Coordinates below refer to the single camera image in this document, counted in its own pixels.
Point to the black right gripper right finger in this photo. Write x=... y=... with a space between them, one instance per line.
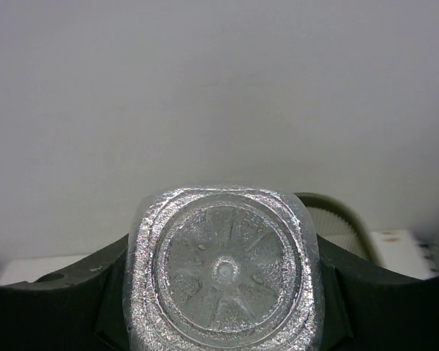
x=370 y=308

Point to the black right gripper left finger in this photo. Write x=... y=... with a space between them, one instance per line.
x=78 y=307

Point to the clear bottle green-blue label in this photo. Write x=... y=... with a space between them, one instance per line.
x=229 y=267

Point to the olive green mesh bin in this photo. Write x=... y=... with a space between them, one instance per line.
x=339 y=224

